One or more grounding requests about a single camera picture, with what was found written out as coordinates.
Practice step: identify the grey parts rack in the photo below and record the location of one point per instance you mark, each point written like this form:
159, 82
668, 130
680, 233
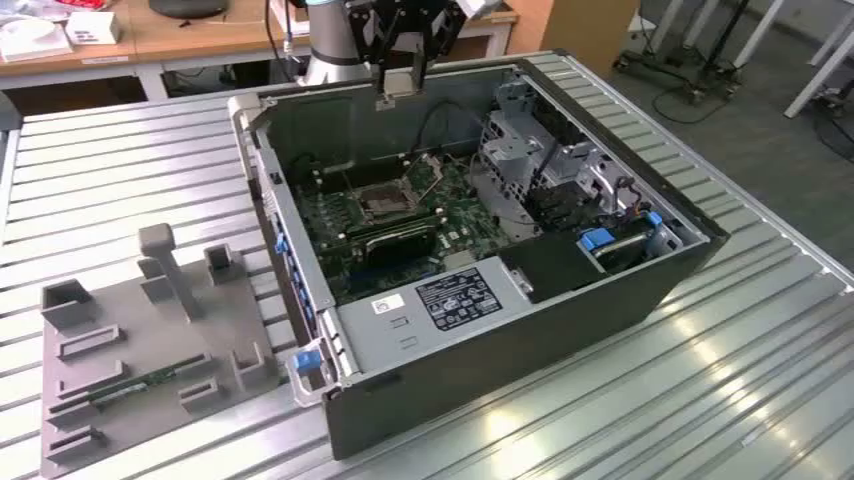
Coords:
134, 345

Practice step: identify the white table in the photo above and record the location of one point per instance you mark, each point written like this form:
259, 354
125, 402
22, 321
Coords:
798, 105

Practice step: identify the metal drive cage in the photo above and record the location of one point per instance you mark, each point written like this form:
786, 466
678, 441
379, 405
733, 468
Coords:
514, 150

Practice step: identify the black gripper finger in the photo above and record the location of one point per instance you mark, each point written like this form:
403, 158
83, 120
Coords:
365, 30
449, 35

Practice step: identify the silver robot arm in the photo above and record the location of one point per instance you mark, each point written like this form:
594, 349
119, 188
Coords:
334, 50

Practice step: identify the wooden desk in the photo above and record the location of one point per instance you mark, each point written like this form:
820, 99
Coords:
201, 35

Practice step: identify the metal locking lever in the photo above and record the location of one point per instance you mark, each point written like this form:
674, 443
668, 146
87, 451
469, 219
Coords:
349, 182

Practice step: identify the grey power supply unit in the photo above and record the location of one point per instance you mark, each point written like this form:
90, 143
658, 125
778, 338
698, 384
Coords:
394, 335

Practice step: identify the red packet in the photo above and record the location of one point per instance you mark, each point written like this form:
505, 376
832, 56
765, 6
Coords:
81, 4

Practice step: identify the CPU socket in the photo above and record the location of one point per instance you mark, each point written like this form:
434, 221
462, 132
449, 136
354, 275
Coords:
383, 205

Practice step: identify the silver chipset heatsink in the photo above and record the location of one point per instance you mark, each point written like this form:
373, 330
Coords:
461, 260

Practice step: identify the black PC case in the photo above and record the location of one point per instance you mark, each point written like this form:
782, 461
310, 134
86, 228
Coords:
501, 390

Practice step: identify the green RAM stick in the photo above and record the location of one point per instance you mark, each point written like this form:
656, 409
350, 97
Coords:
127, 389
390, 230

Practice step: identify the small blue clip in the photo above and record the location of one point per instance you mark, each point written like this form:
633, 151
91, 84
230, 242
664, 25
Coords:
653, 220
279, 244

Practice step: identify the black plastic shroud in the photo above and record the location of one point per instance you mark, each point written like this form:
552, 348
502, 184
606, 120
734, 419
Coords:
548, 270

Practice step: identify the green motherboard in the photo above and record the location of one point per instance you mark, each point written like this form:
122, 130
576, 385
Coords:
461, 210

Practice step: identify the white foam box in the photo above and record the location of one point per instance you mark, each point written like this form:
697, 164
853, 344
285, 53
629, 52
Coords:
34, 47

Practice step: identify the blue disk carrier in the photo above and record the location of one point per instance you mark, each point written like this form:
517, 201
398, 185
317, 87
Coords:
594, 239

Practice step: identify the wooden cabinet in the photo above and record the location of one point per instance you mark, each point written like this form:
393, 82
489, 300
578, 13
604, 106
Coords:
588, 30

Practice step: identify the black round base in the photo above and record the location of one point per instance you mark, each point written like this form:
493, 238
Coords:
187, 6

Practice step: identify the black wheeled stand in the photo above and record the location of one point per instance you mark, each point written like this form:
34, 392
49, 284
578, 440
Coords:
722, 35

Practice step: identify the blue case latch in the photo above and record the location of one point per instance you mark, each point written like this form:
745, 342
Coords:
307, 362

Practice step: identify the white printed box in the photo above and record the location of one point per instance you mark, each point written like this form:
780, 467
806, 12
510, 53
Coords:
94, 27

